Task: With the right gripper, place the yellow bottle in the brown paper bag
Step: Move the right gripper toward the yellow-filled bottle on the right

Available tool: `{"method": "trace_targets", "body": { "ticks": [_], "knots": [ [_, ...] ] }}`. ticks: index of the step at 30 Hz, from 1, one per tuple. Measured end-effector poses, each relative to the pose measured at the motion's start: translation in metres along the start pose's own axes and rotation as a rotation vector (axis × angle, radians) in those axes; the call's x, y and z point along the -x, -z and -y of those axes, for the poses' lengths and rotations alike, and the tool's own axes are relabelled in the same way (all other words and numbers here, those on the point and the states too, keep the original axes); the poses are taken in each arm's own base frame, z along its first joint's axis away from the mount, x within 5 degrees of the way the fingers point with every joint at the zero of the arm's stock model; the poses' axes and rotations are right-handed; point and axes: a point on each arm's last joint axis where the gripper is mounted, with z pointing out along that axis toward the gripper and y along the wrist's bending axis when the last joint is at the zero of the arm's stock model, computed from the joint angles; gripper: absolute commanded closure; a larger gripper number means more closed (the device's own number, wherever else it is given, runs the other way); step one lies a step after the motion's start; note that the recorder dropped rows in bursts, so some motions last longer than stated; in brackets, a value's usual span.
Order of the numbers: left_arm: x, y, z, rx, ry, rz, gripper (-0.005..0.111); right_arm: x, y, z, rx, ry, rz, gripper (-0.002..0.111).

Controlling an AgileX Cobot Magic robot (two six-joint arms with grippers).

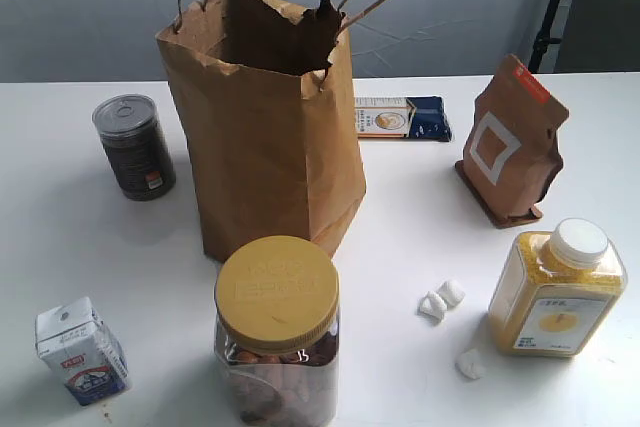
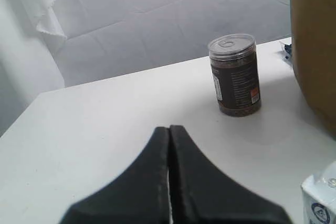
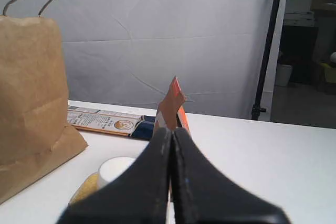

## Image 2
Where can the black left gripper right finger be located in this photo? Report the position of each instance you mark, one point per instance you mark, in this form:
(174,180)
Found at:
(201,193)

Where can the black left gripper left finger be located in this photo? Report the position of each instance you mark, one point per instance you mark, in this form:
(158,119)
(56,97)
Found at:
(139,195)

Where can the dark tin can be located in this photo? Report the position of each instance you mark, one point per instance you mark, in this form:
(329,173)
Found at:
(235,73)

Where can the brown paper bag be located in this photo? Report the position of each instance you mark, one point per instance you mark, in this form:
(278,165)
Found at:
(313,40)

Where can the white blue milk carton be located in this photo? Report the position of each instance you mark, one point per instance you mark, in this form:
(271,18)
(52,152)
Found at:
(318,194)

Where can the white backdrop cloth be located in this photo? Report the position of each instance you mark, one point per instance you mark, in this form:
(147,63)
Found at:
(51,44)

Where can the navy blue flat packet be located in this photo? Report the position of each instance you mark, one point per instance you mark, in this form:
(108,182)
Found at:
(286,53)

